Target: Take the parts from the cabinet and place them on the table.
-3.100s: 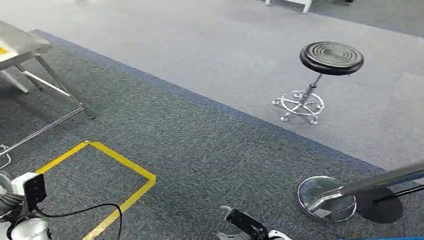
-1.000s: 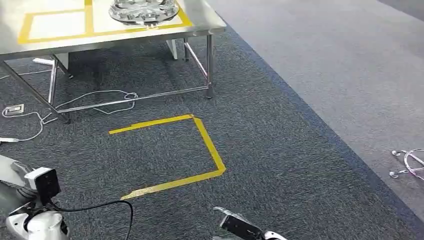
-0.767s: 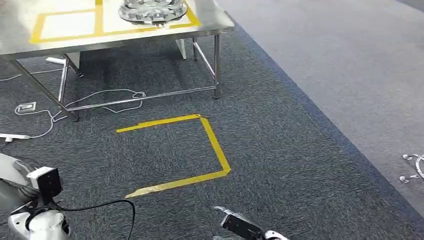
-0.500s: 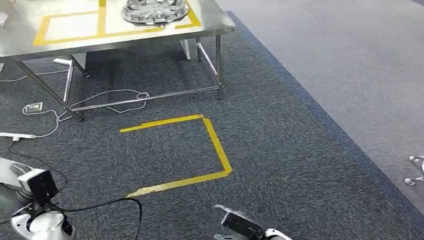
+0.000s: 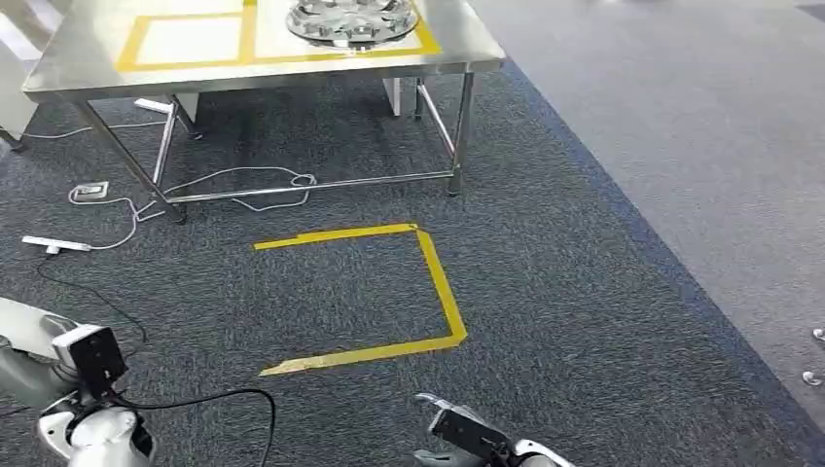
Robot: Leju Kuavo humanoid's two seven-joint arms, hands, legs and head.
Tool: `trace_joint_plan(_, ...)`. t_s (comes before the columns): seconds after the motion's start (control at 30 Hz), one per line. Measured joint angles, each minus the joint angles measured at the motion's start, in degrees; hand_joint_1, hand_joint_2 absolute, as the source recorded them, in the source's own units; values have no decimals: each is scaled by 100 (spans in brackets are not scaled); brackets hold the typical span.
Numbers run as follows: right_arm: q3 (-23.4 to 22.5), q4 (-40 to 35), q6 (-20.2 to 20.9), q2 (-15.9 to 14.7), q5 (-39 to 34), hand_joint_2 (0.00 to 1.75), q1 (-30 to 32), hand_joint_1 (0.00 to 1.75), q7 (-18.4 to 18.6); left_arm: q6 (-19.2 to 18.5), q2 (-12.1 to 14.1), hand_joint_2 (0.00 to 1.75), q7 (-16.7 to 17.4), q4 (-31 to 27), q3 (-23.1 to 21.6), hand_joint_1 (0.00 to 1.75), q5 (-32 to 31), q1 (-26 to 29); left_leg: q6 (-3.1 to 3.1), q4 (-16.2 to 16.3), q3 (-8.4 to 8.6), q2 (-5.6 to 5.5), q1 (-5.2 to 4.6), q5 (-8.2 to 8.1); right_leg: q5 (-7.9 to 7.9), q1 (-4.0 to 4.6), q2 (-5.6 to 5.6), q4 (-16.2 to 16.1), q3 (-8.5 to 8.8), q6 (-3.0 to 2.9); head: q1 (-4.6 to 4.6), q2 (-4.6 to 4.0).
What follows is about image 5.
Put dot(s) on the silver wheel hubcap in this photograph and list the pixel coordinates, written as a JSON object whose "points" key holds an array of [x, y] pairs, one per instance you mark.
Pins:
{"points": [[351, 22]]}

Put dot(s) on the white power strip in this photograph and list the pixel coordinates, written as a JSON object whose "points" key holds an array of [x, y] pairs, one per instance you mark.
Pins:
{"points": [[55, 244]]}

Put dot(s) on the steel table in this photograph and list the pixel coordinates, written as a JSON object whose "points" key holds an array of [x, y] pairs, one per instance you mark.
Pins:
{"points": [[77, 64]]}

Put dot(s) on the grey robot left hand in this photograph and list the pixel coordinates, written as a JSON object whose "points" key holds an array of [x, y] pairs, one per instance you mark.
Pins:
{"points": [[26, 322]]}

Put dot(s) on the white floor socket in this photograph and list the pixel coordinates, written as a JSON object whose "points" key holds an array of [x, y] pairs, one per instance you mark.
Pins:
{"points": [[90, 191]]}

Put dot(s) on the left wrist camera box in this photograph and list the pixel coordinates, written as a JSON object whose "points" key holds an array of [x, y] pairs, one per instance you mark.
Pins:
{"points": [[96, 361]]}

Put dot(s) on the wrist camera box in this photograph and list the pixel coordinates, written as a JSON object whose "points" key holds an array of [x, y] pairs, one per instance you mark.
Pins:
{"points": [[96, 361], [470, 438]]}

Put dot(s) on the silver furniture foot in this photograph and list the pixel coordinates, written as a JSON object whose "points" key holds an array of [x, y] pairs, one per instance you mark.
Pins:
{"points": [[818, 334], [812, 378]]}

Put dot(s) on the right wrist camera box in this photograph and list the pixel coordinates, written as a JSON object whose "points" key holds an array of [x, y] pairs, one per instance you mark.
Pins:
{"points": [[470, 438]]}

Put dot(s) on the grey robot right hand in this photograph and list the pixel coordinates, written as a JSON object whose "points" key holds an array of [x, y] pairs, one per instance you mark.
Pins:
{"points": [[435, 459]]}

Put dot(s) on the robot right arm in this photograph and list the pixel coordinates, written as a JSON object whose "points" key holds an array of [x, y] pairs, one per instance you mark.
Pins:
{"points": [[541, 456]]}

